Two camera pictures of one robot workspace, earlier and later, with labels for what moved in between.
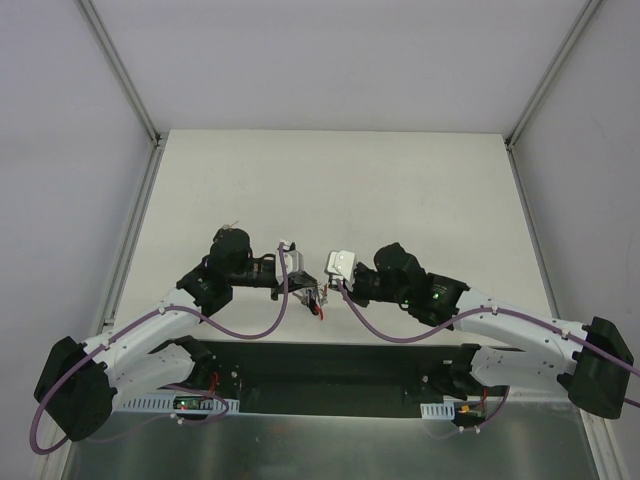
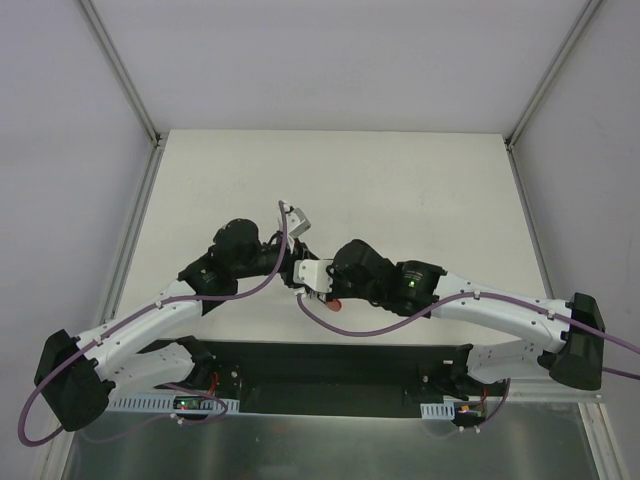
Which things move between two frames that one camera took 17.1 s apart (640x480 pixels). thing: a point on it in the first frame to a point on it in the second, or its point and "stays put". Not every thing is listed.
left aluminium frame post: x=127 y=86 stays put
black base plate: x=331 y=378 stays put
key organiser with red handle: x=314 y=299 to x=334 y=305
